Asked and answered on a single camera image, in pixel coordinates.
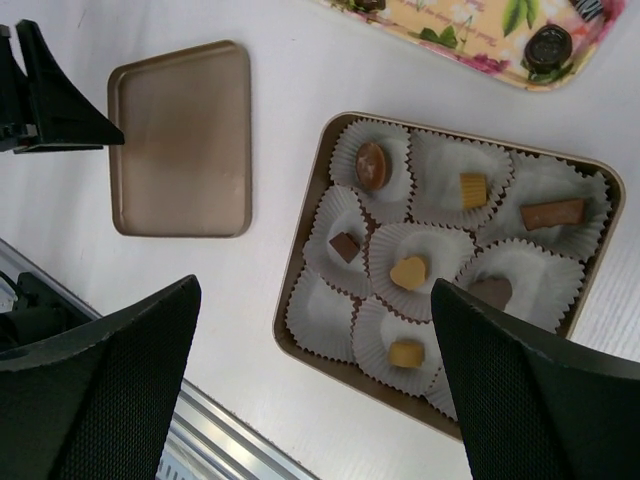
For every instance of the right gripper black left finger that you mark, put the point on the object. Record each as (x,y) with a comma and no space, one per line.
(96,401)

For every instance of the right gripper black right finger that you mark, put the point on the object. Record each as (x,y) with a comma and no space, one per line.
(530,404)

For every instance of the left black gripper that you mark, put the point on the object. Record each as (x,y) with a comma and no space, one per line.
(64,119)

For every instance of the brown chocolate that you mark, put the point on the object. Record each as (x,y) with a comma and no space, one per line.
(494,291)
(372,167)
(551,214)

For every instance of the tan square tin lid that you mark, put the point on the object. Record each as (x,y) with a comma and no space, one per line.
(185,168)

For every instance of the tan chocolate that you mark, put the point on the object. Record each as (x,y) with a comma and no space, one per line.
(473,189)
(406,354)
(410,273)

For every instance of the dark round chocolate on tray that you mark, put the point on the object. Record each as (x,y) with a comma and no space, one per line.
(549,48)

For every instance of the tan square tin box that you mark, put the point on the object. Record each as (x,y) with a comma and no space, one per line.
(340,318)

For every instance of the floral pattern tray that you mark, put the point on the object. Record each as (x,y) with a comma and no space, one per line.
(490,36)

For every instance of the aluminium rail frame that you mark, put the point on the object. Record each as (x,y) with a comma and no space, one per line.
(204,441)

